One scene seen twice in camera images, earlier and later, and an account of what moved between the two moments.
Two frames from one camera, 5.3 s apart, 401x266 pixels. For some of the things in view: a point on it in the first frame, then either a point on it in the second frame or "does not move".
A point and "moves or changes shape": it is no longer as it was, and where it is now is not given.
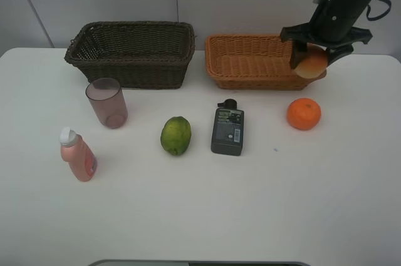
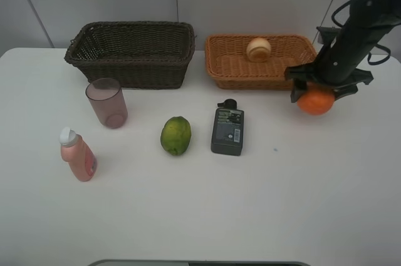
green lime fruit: x=176 y=134 does not move
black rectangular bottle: x=227 y=134 does not move
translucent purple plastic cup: x=106 y=96 does not move
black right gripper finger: x=336 y=52 -> x=342 y=91
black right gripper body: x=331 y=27 -> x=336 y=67
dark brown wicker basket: x=138 y=54 does not move
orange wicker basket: x=252 y=62 does not move
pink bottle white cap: x=77 y=152 does not move
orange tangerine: x=303 y=114 -> x=317 y=100
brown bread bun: x=316 y=63 moves or changes shape
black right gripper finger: x=299 y=51 -> x=299 y=86
